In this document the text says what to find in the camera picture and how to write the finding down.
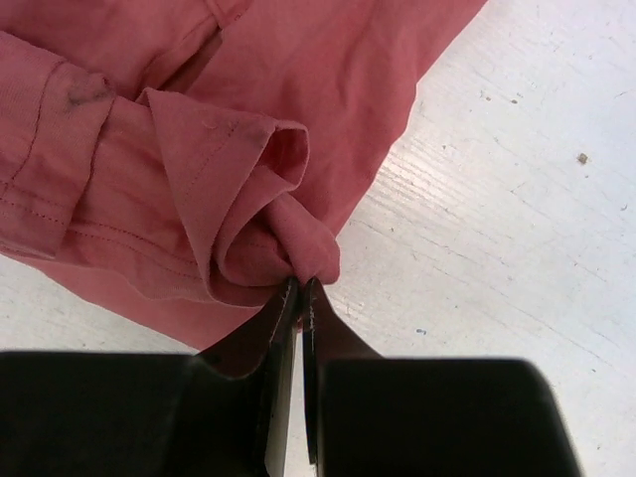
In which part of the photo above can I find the salmon pink t-shirt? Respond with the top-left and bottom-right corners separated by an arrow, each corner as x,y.
1,1 -> 482,349

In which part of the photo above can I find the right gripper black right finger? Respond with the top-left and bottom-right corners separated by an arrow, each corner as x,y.
300,277 -> 381,465

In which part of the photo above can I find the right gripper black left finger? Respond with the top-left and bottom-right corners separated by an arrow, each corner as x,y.
199,278 -> 299,476

